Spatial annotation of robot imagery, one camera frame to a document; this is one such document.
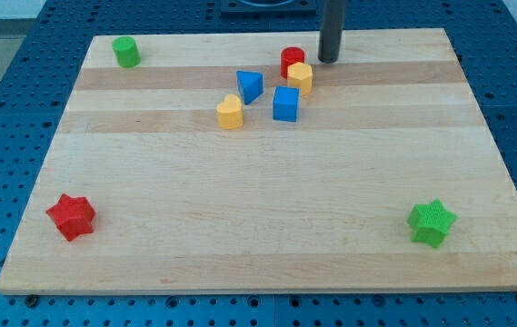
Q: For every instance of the red cylinder block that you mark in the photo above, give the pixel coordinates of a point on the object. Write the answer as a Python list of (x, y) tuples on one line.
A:
[(288, 56)]

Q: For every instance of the blue cube block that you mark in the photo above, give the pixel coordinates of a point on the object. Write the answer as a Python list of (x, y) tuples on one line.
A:
[(286, 103)]

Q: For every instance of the yellow hexagon block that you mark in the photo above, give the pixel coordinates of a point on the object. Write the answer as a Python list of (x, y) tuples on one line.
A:
[(300, 76)]

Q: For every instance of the green star block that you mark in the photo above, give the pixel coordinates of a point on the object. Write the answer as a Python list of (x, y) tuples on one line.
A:
[(430, 223)]

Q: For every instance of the yellow heart block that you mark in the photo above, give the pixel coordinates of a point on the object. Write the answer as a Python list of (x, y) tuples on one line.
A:
[(230, 112)]

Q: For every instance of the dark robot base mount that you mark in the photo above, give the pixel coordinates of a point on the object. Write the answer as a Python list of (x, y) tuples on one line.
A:
[(245, 7)]

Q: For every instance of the red star block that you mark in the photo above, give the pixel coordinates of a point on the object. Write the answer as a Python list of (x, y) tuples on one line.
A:
[(72, 216)]

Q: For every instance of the blue triangle block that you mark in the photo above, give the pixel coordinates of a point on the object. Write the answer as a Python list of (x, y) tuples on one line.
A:
[(250, 85)]

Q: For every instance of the green cylinder block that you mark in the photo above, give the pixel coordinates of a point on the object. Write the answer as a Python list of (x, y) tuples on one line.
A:
[(126, 51)]

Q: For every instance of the wooden board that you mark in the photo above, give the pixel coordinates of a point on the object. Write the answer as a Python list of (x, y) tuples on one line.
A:
[(317, 205)]

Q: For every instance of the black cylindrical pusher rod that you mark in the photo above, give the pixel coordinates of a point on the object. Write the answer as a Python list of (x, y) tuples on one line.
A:
[(331, 30)]

